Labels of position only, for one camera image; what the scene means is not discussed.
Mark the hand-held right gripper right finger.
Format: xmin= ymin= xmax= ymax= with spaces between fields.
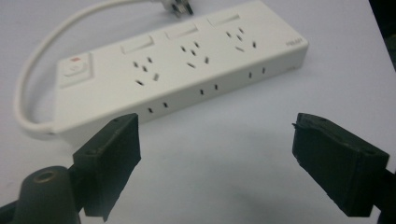
xmin=291 ymin=112 xmax=390 ymax=218

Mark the white power cable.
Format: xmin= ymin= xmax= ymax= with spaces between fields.
xmin=13 ymin=0 xmax=163 ymax=140

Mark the white power plug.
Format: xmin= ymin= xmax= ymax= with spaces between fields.
xmin=155 ymin=0 xmax=194 ymax=19

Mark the white power strip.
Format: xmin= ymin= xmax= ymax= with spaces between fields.
xmin=50 ymin=0 xmax=310 ymax=147

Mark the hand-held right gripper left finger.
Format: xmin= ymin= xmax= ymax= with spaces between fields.
xmin=72 ymin=113 xmax=142 ymax=222

